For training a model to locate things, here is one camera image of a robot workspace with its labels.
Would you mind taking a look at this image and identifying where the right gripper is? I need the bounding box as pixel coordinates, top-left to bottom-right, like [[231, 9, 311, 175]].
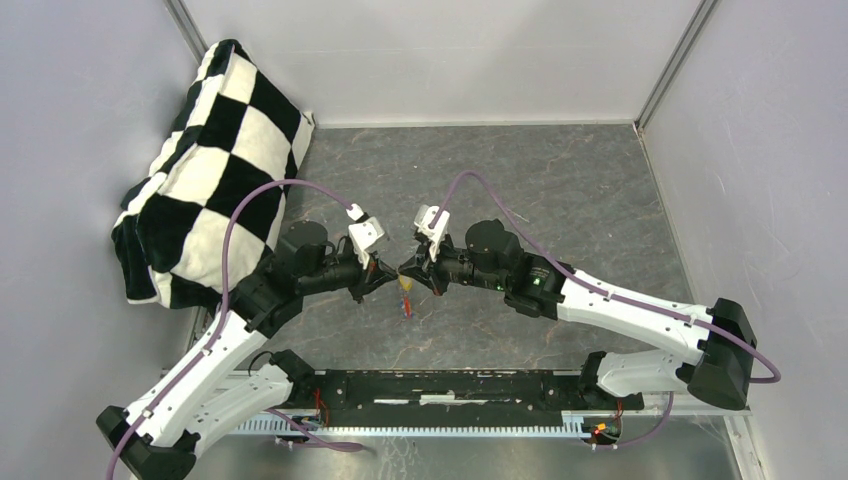
[[399, 229, 507, 296]]

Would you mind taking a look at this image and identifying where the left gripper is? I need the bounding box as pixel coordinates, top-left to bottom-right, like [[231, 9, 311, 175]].
[[299, 244, 399, 304]]

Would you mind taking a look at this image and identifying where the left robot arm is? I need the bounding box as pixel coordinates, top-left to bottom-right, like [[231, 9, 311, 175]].
[[96, 217, 397, 479]]

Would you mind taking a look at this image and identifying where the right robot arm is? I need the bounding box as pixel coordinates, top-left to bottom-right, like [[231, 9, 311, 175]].
[[399, 220, 757, 411]]

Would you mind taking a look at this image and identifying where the left electronics board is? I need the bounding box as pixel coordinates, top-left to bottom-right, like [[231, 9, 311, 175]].
[[277, 388, 329, 444]]

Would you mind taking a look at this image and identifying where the electronics board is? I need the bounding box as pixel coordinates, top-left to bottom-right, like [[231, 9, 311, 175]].
[[277, 388, 329, 444], [583, 399, 624, 447]]

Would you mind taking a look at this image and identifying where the black white checkered pillow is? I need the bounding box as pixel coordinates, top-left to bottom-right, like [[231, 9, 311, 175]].
[[111, 39, 315, 309]]

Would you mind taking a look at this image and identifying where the right electronics board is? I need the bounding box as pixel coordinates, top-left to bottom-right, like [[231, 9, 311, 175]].
[[583, 399, 624, 447]]

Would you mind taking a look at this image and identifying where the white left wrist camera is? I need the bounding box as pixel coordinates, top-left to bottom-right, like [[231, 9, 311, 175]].
[[346, 203, 386, 270]]

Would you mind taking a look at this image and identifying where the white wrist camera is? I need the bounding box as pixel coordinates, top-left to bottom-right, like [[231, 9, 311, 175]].
[[346, 203, 386, 270], [413, 205, 450, 262]]

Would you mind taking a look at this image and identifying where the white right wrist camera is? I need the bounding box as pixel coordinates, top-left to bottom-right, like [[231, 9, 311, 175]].
[[413, 205, 450, 262]]

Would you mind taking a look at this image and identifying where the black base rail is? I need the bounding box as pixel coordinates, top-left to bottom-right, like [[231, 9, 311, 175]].
[[281, 370, 645, 428]]

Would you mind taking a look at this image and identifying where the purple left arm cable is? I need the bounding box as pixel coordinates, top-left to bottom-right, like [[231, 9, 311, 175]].
[[104, 178, 356, 480]]

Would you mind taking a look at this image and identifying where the white toothed cable duct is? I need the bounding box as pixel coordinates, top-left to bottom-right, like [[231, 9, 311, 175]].
[[230, 413, 590, 440]]

